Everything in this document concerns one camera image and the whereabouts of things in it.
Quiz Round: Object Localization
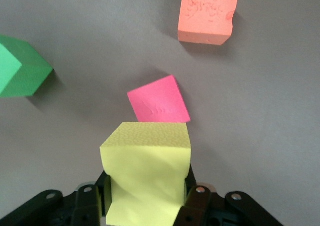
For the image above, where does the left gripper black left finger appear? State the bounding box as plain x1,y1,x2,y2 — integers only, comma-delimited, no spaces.
0,170,112,226

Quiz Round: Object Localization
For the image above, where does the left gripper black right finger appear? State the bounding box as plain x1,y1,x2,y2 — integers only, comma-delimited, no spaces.
174,164,286,226

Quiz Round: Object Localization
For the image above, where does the yellow foam cube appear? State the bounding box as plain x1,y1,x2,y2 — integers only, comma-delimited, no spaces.
99,122,193,226

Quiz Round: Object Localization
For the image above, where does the red foam cube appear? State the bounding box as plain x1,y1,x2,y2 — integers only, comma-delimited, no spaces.
126,75,192,123

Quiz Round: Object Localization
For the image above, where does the green foam cube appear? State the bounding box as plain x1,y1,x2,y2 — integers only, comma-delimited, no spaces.
0,35,54,98

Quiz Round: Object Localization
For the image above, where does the chipped orange foam cube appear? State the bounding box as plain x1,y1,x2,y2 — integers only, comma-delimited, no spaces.
177,0,241,46

